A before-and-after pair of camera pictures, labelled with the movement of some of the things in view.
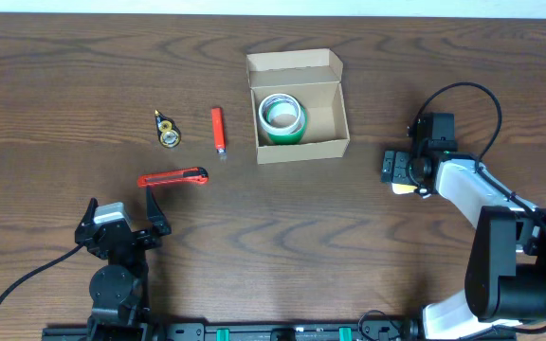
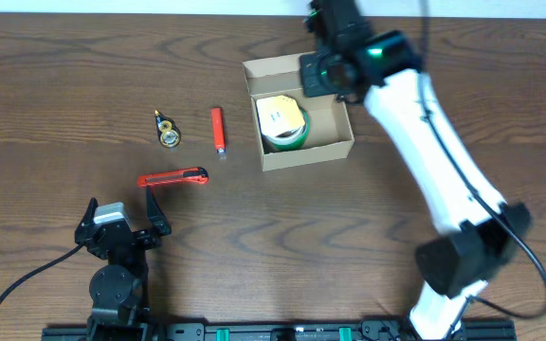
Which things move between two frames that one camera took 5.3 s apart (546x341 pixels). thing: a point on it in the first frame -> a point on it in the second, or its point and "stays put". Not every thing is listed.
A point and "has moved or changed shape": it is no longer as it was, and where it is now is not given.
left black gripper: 156,218 stays put
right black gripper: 395,160 -> 311,86
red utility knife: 188,176 stays put
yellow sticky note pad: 402,188 -> 278,115
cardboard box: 314,77 stays put
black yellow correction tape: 169,134 stays put
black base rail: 385,330 stays put
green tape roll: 292,137 has moved or changed shape
